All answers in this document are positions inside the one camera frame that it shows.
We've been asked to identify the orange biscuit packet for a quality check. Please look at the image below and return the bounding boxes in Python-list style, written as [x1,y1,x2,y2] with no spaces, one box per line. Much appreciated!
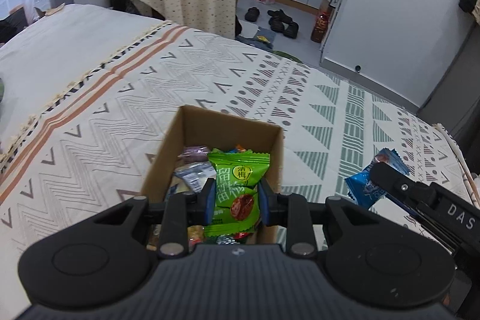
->
[229,145,247,154]

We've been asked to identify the red oil bottle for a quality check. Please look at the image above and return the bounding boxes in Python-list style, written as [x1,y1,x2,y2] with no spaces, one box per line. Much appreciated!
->
[311,11,329,43]

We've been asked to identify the blue candy packet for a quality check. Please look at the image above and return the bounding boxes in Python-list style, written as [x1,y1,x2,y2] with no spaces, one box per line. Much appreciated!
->
[343,148,411,211]

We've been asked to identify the patterned bed blanket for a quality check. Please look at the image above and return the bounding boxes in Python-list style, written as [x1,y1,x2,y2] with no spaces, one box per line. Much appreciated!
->
[1,18,473,251]

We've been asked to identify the open cardboard box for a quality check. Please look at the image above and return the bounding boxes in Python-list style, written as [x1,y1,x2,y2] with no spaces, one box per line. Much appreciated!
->
[142,106,283,258]

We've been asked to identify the small yellow nut packet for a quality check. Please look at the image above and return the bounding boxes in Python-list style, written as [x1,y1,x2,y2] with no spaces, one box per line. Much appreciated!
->
[187,225,204,251]

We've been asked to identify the green candy packet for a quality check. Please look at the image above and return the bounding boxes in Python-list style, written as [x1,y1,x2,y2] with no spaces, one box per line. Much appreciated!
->
[204,149,270,237]

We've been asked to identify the clear white snack packet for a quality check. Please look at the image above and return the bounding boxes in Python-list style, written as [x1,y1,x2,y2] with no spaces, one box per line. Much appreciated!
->
[173,162,216,193]

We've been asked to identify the black slippers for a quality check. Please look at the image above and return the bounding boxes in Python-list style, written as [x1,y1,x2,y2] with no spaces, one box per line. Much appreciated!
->
[245,7,299,39]

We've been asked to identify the purple candy packet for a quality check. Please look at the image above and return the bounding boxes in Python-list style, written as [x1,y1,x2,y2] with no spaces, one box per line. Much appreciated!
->
[178,145,211,164]

